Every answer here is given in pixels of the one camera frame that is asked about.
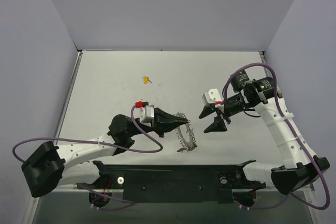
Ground metal disc keyring holder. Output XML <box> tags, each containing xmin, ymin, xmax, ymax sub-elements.
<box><xmin>175</xmin><ymin>112</ymin><xmax>197</xmax><ymax>153</ymax></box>

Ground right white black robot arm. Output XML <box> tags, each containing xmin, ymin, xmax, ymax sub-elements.
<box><xmin>199</xmin><ymin>70</ymin><xmax>330</xmax><ymax>195</ymax></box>

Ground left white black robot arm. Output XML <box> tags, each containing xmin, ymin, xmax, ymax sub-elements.
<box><xmin>21</xmin><ymin>105</ymin><xmax>188</xmax><ymax>198</ymax></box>

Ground yellow tagged key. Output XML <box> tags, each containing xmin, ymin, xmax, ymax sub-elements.
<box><xmin>143</xmin><ymin>76</ymin><xmax>152</xmax><ymax>84</ymax></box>

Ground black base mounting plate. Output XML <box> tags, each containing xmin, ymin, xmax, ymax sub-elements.
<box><xmin>85</xmin><ymin>161</ymin><xmax>266</xmax><ymax>206</ymax></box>

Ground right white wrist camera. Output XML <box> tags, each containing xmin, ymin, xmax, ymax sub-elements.
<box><xmin>202</xmin><ymin>89</ymin><xmax>224</xmax><ymax>108</ymax></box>

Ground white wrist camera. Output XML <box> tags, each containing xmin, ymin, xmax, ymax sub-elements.
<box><xmin>202</xmin><ymin>89</ymin><xmax>224</xmax><ymax>108</ymax></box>
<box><xmin>135</xmin><ymin>101</ymin><xmax>154</xmax><ymax>124</ymax></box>

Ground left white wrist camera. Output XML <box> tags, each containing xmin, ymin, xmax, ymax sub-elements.
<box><xmin>135</xmin><ymin>101</ymin><xmax>154</xmax><ymax>124</ymax></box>

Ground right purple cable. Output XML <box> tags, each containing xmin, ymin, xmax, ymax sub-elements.
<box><xmin>222</xmin><ymin>62</ymin><xmax>331</xmax><ymax>210</ymax></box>

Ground purple cable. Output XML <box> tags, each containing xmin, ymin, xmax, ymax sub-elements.
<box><xmin>222</xmin><ymin>62</ymin><xmax>331</xmax><ymax>210</ymax></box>
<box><xmin>12</xmin><ymin>105</ymin><xmax>163</xmax><ymax>211</ymax></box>

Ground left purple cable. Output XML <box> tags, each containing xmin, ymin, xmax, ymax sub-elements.
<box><xmin>12</xmin><ymin>105</ymin><xmax>163</xmax><ymax>211</ymax></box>

